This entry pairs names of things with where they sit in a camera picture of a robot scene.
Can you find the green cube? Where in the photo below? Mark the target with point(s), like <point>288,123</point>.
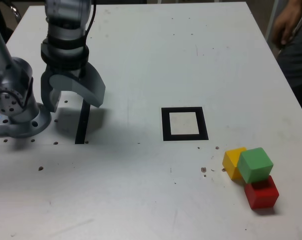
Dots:
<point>255,165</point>

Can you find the black tape square outline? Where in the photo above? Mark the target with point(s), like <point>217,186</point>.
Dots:
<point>165,125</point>

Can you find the person's hand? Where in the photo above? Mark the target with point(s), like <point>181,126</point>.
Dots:
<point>285,27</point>

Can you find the person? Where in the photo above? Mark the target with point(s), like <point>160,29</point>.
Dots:
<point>298,62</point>

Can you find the person's forearm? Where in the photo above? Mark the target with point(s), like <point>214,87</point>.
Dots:
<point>295,5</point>

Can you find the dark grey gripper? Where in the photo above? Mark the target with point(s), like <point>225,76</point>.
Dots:
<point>66,71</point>

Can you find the metal chair frame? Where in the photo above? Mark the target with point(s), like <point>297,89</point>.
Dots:
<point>15,11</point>

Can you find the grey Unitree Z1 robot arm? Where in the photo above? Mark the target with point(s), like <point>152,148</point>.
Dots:
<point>18,72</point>

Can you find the black tape strip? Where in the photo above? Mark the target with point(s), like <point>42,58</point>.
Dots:
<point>82,125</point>

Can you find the red cube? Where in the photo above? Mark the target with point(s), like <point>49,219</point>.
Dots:
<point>261,197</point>

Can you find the yellow cube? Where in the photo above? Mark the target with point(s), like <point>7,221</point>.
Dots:
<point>230,162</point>

